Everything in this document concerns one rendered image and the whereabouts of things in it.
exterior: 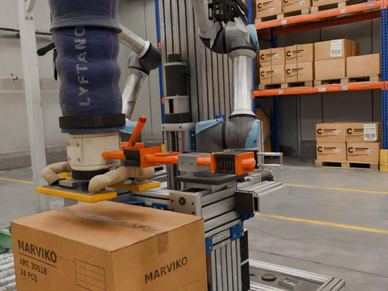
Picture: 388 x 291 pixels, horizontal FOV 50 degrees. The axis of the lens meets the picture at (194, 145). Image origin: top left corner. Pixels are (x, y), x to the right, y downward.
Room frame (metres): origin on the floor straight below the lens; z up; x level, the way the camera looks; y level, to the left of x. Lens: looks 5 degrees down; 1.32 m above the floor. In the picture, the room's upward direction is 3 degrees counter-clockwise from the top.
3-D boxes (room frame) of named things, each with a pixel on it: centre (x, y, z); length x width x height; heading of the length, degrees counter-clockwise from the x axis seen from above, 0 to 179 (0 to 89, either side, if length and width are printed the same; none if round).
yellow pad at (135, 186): (1.53, 0.28, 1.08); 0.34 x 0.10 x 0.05; 48
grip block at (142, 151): (1.29, 0.16, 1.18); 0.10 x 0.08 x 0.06; 138
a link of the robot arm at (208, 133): (1.74, -0.07, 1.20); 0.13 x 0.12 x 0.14; 77
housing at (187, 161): (1.15, 0.00, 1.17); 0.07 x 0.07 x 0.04; 48
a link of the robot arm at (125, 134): (2.06, 0.32, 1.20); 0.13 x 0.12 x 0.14; 36
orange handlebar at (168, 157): (1.42, 0.12, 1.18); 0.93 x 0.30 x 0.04; 48
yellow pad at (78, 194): (1.39, 0.41, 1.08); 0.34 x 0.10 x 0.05; 48
